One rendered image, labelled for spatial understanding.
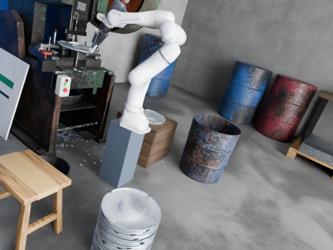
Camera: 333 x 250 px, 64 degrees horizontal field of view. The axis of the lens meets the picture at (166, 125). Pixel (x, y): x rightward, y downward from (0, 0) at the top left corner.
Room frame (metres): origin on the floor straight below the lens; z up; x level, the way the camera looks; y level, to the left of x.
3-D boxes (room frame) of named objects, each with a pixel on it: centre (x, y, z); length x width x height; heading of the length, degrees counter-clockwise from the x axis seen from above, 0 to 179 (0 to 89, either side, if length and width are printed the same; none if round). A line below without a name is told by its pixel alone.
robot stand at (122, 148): (1.65, 0.24, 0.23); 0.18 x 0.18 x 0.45; 66
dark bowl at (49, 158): (1.44, 0.68, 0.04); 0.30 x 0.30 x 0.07
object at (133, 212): (1.03, 0.04, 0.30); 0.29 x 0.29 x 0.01
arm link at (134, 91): (1.69, 0.24, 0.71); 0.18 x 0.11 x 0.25; 173
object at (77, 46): (1.98, 0.80, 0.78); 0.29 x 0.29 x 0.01
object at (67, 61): (2.04, 0.91, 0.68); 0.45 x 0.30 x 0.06; 151
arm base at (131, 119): (1.63, 0.21, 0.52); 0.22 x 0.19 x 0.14; 66
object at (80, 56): (1.96, 0.75, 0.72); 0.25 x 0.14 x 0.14; 61
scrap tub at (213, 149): (2.13, -0.41, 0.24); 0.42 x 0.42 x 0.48
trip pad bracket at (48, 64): (1.66, 0.86, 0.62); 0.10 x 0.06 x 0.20; 151
